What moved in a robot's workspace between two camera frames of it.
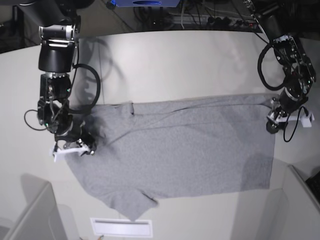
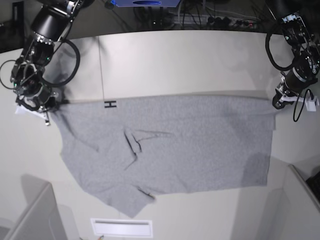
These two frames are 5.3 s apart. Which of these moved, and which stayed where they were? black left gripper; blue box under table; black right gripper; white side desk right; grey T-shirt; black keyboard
Moved: black right gripper; black left gripper
Stayed: black keyboard; blue box under table; grey T-shirt; white side desk right
